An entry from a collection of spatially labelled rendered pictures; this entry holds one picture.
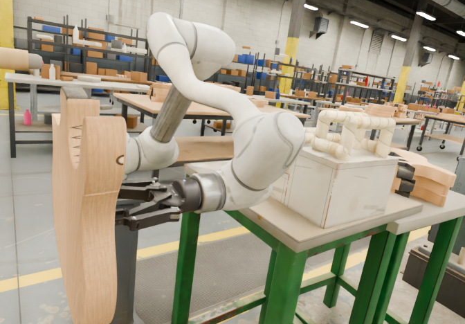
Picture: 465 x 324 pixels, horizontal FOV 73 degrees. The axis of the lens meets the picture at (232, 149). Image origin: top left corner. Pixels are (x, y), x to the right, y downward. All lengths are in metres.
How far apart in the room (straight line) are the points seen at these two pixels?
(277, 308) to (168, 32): 0.82
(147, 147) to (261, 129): 0.88
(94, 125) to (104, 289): 0.25
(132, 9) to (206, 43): 11.23
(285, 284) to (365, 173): 0.35
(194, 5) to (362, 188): 12.61
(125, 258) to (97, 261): 1.06
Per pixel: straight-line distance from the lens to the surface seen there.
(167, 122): 1.32
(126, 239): 1.51
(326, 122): 0.85
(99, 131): 0.38
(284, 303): 0.85
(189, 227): 1.21
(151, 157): 1.44
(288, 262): 0.79
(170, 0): 12.84
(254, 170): 0.63
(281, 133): 0.59
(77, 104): 0.51
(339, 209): 0.85
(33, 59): 0.60
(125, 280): 1.63
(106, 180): 0.42
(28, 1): 11.69
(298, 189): 0.87
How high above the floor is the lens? 1.28
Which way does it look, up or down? 14 degrees down
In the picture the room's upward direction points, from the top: 8 degrees clockwise
